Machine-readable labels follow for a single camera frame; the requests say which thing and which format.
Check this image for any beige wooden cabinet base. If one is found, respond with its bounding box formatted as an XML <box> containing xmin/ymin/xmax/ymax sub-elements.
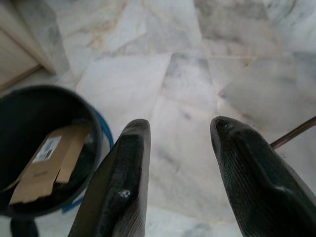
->
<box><xmin>0</xmin><ymin>0</ymin><xmax>71</xmax><ymax>92</ymax></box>

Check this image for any brown cardboard box with label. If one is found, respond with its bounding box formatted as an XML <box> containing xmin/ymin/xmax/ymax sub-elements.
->
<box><xmin>8</xmin><ymin>122</ymin><xmax>91</xmax><ymax>205</ymax></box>

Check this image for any brown metal rod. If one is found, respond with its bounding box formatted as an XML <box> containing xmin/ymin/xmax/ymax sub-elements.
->
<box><xmin>269</xmin><ymin>117</ymin><xmax>316</xmax><ymax>150</ymax></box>

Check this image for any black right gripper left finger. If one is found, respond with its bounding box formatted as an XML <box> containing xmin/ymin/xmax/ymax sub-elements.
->
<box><xmin>68</xmin><ymin>118</ymin><xmax>152</xmax><ymax>237</ymax></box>

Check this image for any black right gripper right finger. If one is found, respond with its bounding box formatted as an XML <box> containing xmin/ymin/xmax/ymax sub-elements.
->
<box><xmin>210</xmin><ymin>116</ymin><xmax>316</xmax><ymax>237</ymax></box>

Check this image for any black round rubbish bin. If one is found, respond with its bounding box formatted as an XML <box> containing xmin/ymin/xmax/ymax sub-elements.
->
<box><xmin>0</xmin><ymin>85</ymin><xmax>114</xmax><ymax>237</ymax></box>

